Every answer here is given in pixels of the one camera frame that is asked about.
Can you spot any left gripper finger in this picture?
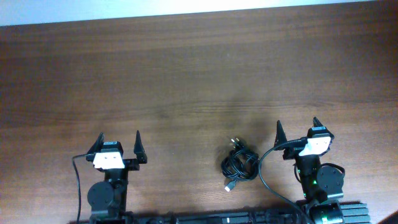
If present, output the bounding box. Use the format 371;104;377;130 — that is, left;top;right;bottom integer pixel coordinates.
87;133;104;154
134;130;147;162

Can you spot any black cable bundle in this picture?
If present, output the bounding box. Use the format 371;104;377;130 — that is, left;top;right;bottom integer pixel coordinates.
220;137;261;192

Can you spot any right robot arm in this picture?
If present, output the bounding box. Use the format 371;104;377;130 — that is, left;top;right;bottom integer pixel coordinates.
274;117;345;223

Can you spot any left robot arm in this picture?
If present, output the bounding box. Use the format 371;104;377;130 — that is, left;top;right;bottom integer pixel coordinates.
86;132;147;224

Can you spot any right camera cable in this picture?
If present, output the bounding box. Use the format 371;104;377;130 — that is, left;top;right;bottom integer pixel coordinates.
257;139;312;224

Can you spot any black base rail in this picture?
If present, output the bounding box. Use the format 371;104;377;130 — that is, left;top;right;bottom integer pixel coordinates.
74;202;373;224

